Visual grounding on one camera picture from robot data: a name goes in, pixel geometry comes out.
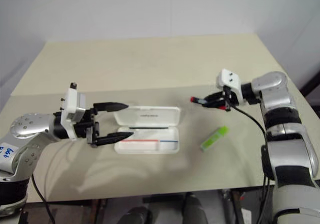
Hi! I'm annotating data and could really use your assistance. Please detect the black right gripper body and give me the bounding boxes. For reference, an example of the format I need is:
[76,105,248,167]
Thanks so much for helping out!
[219,85,238,112]

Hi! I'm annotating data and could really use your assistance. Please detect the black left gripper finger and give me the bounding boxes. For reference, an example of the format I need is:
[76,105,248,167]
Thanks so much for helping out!
[93,101,130,112]
[96,132,134,146]

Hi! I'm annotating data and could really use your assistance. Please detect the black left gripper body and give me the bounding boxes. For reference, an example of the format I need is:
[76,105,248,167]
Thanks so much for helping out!
[73,103,101,148]

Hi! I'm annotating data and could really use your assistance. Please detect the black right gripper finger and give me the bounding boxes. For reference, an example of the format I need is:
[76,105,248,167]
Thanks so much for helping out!
[202,91,224,102]
[201,99,226,109]

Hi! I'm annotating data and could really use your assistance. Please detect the red capped black marker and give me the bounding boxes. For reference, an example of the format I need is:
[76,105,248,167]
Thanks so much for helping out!
[190,96,227,111]

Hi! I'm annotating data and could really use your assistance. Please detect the green highlighter marker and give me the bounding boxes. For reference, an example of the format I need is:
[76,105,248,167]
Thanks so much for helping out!
[199,126,230,151]

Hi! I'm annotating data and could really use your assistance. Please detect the white plastic pencil case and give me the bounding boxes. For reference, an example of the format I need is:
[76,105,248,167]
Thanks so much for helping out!
[113,105,182,155]

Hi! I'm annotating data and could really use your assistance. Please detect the dark rounded shape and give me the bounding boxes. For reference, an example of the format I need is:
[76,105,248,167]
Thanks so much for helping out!
[181,192,210,224]
[116,206,154,224]

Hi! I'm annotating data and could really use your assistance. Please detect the white label blue writing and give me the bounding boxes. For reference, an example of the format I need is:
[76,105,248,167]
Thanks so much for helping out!
[0,142,20,170]

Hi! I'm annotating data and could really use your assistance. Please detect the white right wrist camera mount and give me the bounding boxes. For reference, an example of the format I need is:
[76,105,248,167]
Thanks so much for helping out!
[215,69,245,103]

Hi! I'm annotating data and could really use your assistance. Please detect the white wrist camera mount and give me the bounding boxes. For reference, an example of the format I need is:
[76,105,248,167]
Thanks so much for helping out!
[215,69,245,103]
[60,82,87,141]

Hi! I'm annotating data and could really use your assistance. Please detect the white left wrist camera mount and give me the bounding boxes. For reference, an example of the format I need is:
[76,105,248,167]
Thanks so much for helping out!
[60,82,87,141]

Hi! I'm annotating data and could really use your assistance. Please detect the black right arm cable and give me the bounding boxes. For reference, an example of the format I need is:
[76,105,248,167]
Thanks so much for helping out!
[231,104,272,202]

